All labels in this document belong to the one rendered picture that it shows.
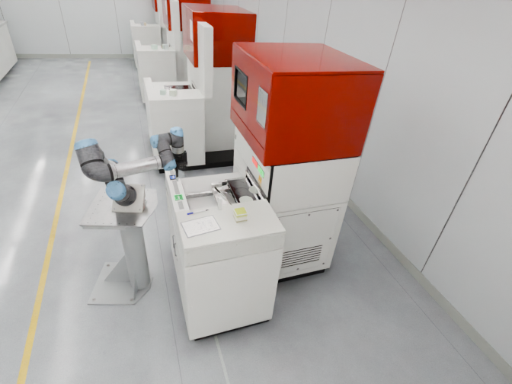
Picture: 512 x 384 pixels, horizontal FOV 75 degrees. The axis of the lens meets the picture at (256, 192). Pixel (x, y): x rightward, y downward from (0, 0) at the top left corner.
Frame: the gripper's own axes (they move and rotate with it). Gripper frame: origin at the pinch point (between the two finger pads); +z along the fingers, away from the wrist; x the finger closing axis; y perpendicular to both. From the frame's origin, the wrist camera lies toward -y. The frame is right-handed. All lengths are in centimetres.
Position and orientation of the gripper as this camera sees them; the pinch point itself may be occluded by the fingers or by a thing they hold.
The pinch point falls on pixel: (176, 179)
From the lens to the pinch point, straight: 222.7
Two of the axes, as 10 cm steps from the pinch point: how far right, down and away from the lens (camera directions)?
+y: 9.4, -1.3, 3.1
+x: -3.3, -5.5, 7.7
